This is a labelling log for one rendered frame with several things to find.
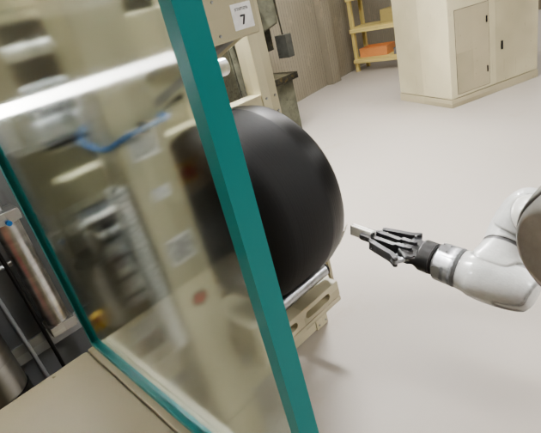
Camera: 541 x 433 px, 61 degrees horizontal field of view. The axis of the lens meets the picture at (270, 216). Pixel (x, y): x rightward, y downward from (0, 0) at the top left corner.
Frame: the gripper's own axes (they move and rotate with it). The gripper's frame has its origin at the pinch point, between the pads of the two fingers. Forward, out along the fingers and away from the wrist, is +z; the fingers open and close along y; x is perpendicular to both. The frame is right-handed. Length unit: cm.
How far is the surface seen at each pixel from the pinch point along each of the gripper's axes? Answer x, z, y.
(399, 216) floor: 130, 99, -189
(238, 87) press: 79, 355, -265
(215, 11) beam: -50, 65, -17
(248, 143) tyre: -23.6, 27.4, 10.1
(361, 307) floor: 125, 62, -84
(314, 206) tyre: -5.9, 12.4, 3.7
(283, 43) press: 46, 345, -338
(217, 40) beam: -42, 64, -15
